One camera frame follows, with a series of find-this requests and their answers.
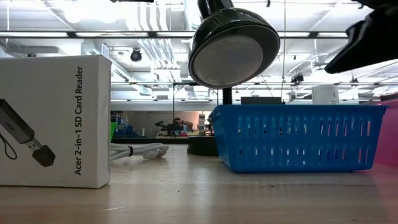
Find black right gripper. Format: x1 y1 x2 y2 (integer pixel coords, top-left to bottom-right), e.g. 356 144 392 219
324 0 398 75

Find white cable bundle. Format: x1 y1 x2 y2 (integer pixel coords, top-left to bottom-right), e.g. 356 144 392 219
110 142 170 161

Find white card reader box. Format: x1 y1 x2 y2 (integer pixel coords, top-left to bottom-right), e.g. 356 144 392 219
0 54 113 190

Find pink plastic bin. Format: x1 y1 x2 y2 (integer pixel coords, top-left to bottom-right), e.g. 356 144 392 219
373 98 398 167

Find white rectangular container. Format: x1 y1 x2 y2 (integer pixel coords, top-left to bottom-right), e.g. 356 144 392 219
312 85 340 105

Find blue plastic basket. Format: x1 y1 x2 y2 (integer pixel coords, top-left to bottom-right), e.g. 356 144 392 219
208 104 388 174

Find black rectangular box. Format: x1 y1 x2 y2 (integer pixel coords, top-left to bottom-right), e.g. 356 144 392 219
241 96 282 105

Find black gooseneck desk lamp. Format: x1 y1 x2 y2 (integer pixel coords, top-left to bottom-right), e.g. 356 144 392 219
187 0 281 157

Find person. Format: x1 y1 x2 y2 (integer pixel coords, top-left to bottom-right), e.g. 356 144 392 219
172 117 194 133

